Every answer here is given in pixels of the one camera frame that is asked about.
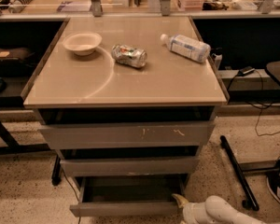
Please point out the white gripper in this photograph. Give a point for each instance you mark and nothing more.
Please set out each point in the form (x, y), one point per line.
(192, 214)

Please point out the grey bottom drawer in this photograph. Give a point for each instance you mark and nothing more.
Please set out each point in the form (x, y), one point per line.
(103, 196)

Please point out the grey drawer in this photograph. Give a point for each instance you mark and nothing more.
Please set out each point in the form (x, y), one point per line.
(113, 135)
(103, 196)
(130, 166)

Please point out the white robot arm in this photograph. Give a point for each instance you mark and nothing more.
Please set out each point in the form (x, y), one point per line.
(214, 210)

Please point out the grey middle drawer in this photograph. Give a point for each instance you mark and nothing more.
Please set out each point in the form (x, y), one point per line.
(130, 166)

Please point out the grey top drawer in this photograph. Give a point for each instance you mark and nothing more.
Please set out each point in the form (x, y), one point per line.
(113, 135)

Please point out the grey drawer cabinet glass top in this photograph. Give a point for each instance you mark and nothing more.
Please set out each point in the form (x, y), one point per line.
(96, 89)

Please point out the black floor stand leg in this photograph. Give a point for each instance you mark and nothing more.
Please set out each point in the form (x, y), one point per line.
(250, 201)

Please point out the black power adapter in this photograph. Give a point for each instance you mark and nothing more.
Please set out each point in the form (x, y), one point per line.
(245, 71)

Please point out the clear plastic water bottle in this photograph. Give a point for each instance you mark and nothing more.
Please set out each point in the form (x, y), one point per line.
(187, 47)

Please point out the crushed aluminium can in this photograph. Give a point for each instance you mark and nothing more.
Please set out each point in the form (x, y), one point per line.
(133, 57)

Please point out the black table leg left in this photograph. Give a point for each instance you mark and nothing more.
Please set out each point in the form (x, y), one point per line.
(13, 147)

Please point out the white paper bowl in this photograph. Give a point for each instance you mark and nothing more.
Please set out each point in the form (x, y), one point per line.
(82, 44)

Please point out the black bag on shelf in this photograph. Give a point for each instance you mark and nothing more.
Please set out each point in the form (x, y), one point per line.
(16, 62)

